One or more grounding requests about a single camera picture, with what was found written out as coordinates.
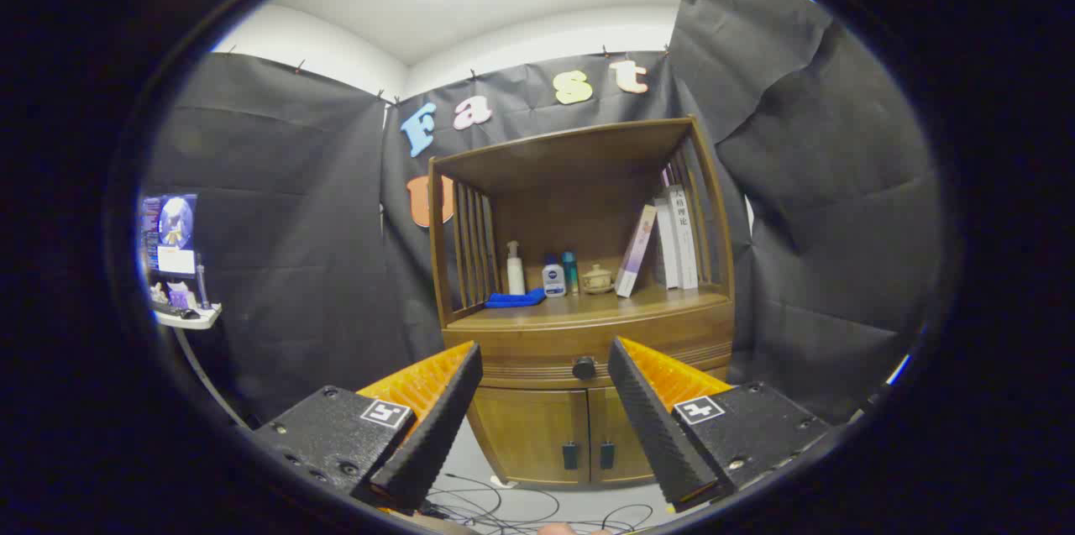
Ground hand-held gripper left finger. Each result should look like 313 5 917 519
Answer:
252 340 485 512

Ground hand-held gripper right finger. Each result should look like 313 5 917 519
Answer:
607 337 832 512

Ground wooden drawer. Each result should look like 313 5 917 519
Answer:
443 304 736 389

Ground wooden cabinet door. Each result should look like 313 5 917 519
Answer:
467 386 591 485
588 386 673 485

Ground wooden countertop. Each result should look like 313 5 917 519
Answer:
454 285 730 333

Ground wooden cabinet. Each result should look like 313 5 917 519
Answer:
427 117 737 487

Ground blue folded cloth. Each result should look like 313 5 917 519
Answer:
485 288 547 309

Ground white pump bottle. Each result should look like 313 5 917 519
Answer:
506 240 527 296

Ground purple cover book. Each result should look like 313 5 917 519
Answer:
615 204 658 298

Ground dark patterned book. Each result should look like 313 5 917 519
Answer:
653 197 679 290

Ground white book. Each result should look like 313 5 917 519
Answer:
666 185 700 291

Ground small white shelf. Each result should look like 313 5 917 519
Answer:
154 302 223 330

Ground black floor cables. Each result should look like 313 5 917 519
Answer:
424 472 656 534

